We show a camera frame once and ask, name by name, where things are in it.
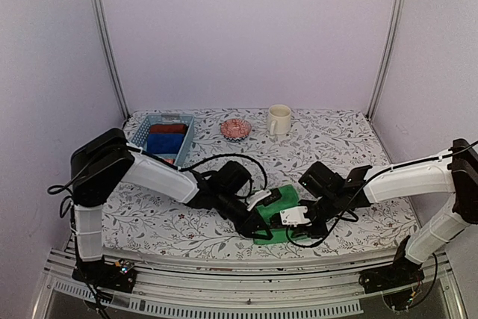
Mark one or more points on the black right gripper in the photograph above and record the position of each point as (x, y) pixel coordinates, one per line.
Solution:
(302, 231)

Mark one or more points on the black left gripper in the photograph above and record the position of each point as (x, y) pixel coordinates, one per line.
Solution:
(249, 225)

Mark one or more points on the green microfibre towel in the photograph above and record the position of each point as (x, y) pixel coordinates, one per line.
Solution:
(288, 199)

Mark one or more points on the orange rabbit print towel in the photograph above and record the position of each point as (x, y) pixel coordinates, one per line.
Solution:
(168, 160)

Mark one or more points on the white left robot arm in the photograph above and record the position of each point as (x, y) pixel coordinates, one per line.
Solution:
(109, 160)

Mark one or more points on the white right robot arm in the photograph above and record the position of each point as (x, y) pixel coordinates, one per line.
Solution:
(452, 171)

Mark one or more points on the red patterned small bowl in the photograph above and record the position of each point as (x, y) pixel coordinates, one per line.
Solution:
(235, 130)

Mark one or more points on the blue rolled towel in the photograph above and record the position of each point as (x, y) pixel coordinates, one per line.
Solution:
(164, 143)

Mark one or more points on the red rolled towel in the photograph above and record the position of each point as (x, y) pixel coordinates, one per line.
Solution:
(176, 128)

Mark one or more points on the cream ceramic mug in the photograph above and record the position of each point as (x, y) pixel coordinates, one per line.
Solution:
(278, 120)

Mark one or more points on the light blue plastic basket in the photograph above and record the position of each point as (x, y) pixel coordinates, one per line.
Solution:
(137, 130)

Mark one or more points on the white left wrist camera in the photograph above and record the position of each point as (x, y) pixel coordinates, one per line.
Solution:
(263, 197)

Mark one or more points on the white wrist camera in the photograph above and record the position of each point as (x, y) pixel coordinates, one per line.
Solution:
(263, 197)
(295, 216)

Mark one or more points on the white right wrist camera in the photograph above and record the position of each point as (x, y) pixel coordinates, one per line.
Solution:
(295, 216)

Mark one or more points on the aluminium front rail frame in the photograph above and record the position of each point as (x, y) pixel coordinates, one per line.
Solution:
(313, 287)

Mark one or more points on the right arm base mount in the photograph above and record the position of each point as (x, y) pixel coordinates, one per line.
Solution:
(399, 273)

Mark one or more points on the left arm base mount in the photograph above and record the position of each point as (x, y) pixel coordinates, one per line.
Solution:
(120, 276)

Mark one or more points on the aluminium right corner post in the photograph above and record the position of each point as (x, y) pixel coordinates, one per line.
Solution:
(390, 40)

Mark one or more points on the aluminium corner post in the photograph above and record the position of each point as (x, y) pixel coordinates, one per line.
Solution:
(390, 40)
(104, 37)

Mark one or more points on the aluminium left corner post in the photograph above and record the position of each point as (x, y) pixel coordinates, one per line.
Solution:
(104, 37)

